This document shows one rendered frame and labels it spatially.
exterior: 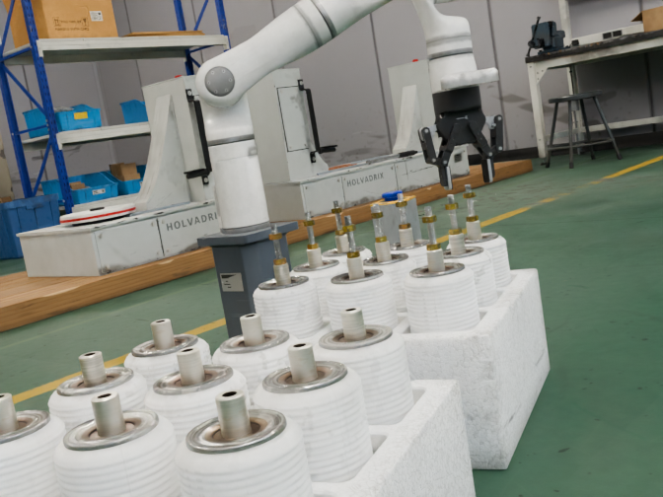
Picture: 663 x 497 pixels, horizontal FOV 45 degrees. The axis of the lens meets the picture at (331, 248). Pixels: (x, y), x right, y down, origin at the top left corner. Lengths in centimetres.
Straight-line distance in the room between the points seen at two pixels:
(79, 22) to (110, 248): 354
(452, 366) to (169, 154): 260
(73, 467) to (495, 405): 57
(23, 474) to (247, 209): 90
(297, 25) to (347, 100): 624
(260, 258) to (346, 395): 86
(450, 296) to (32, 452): 56
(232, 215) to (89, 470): 95
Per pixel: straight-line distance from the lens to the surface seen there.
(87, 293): 297
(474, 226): 130
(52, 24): 630
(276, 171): 388
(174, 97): 354
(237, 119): 156
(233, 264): 153
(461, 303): 106
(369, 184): 417
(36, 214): 559
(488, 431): 106
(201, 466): 58
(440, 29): 127
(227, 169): 152
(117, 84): 1051
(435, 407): 80
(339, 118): 784
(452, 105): 126
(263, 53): 152
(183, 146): 353
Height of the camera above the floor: 46
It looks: 8 degrees down
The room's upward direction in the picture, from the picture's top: 9 degrees counter-clockwise
